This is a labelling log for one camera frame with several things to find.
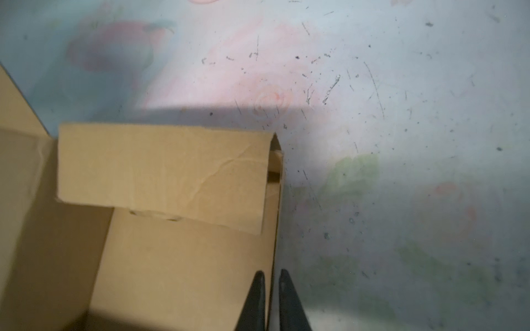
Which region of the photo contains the brown cardboard paper box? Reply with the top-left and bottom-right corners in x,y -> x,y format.
1,70 -> 283,330

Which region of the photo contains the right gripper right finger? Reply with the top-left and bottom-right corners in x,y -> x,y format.
279,269 -> 312,331

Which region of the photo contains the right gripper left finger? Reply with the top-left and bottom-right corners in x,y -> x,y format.
235,271 -> 266,331

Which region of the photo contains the floral table mat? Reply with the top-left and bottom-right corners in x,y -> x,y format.
1,1 -> 529,330

